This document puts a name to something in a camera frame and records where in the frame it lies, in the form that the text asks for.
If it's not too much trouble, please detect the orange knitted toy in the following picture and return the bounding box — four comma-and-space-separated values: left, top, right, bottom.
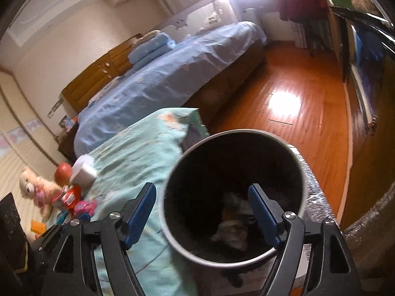
31, 220, 46, 235

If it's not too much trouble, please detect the grey bed guard rail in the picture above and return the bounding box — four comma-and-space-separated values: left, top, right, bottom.
153, 0, 241, 43

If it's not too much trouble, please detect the blue sheeted bed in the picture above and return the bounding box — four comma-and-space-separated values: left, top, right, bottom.
74, 21, 268, 156

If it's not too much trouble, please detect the white foam block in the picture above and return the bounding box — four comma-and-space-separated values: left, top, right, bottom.
70, 154, 98, 190

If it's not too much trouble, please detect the blue bone-shaped pouch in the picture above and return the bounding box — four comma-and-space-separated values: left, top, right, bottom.
56, 210, 72, 225

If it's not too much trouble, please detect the red yellow apple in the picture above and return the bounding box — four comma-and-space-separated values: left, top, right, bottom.
54, 162, 72, 186

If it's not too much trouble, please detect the beige teddy bear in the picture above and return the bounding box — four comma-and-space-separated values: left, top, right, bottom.
19, 166, 62, 222

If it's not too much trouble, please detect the red white carton box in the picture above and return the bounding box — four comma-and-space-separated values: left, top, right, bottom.
52, 186, 75, 210

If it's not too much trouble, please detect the pink bone-shaped pouch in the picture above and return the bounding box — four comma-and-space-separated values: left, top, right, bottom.
74, 199, 97, 217

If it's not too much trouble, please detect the red jacket on rack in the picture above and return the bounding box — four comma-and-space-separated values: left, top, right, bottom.
278, 0, 328, 23

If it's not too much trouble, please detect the teal floral bed quilt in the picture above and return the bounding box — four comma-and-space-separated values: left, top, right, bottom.
87, 108, 208, 295

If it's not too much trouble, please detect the wooden headboard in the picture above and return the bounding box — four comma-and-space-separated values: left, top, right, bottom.
61, 34, 142, 113

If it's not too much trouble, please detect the black tv cabinet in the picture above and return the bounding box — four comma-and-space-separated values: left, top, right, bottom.
329, 5, 395, 136

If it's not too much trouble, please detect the folded blue blanket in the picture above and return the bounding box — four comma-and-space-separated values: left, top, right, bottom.
127, 30, 176, 70

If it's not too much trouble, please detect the red orange snack wrapper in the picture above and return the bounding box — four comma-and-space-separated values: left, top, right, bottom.
60, 185, 82, 215

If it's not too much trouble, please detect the black round trash bin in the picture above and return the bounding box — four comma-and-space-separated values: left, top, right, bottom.
158, 129, 309, 268

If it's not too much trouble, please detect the dark wooden nightstand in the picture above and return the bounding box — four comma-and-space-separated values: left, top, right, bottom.
58, 124, 78, 162

